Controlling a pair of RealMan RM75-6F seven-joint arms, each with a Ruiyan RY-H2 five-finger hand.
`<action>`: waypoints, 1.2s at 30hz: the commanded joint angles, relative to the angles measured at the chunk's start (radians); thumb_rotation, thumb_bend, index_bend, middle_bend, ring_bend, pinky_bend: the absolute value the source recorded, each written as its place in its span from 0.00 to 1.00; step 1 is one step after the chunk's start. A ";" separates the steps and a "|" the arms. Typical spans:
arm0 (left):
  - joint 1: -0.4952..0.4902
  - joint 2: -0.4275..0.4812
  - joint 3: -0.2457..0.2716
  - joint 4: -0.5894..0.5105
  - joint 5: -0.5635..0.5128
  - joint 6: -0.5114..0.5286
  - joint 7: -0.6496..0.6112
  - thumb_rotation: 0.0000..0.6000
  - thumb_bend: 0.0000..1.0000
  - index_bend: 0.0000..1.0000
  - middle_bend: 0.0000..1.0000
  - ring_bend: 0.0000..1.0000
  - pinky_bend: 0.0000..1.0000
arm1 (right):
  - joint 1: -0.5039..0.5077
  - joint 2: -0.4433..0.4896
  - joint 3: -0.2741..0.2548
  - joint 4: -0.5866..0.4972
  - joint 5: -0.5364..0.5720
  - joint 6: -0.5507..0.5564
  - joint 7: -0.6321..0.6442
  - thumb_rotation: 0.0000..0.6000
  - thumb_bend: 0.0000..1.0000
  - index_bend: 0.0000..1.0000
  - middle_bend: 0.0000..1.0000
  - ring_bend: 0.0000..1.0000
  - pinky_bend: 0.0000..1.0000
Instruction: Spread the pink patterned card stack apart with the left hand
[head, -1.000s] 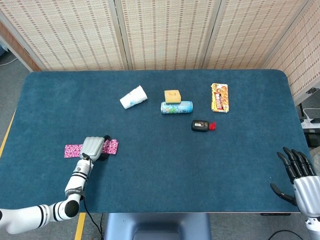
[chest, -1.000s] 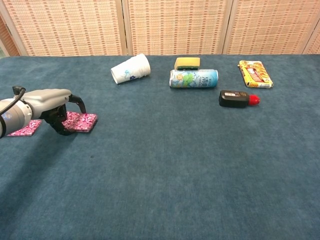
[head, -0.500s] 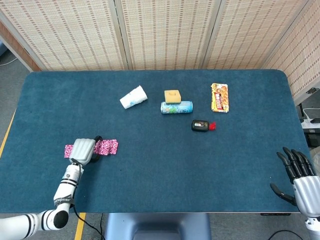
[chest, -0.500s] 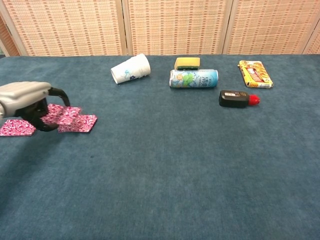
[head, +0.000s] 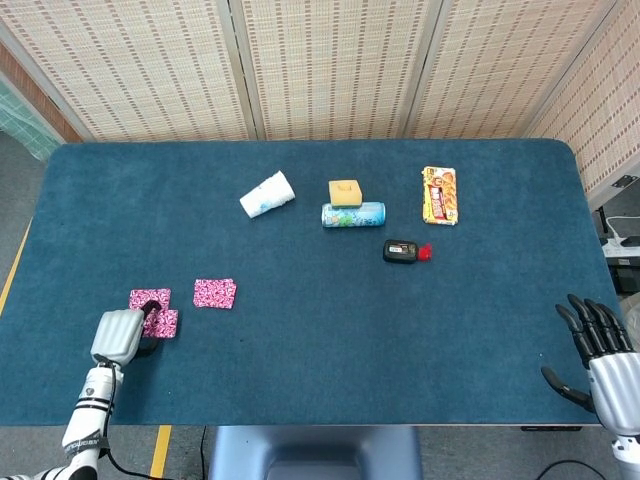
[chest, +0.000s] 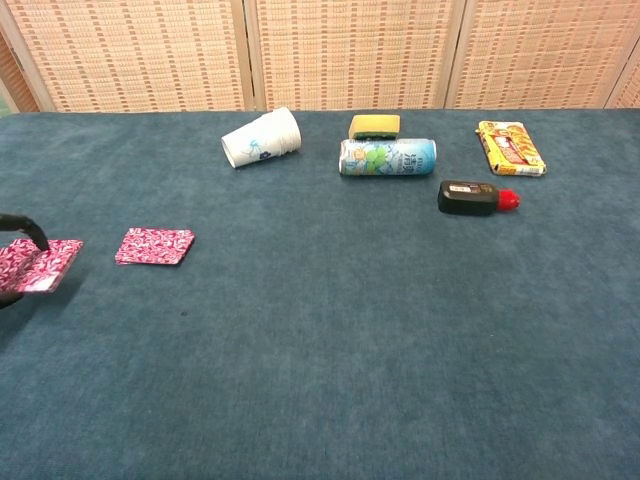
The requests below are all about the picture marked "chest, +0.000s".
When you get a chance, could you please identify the pink patterned packet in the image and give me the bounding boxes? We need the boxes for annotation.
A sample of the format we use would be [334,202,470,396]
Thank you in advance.
[114,227,196,267]
[0,238,85,295]

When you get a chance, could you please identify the woven bamboo screen panel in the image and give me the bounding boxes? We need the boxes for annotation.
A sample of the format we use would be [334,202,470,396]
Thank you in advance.
[444,0,640,110]
[244,0,469,112]
[0,0,254,114]
[604,47,640,110]

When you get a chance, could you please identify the light blue beverage can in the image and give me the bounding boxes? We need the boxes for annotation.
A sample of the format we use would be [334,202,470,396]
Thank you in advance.
[339,138,438,177]

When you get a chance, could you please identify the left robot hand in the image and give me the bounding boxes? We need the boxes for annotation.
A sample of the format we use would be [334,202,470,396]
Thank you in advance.
[0,213,51,309]

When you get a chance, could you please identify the brown woven screen panel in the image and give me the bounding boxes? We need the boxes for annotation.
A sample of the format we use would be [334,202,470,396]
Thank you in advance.
[0,29,41,114]

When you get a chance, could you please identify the blue table cloth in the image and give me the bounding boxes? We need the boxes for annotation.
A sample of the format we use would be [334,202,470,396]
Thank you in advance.
[0,108,640,480]

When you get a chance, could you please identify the yellow sponge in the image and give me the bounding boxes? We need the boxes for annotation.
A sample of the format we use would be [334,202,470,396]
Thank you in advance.
[348,114,403,142]

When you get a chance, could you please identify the white paper cup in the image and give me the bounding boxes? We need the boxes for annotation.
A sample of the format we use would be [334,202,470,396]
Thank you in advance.
[220,106,303,170]

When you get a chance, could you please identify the black bottle red cap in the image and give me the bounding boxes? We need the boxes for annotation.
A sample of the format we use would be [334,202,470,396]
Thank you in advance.
[437,179,521,217]

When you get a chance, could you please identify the yellow snack package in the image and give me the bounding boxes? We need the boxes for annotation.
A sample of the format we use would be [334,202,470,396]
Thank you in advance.
[474,120,548,177]

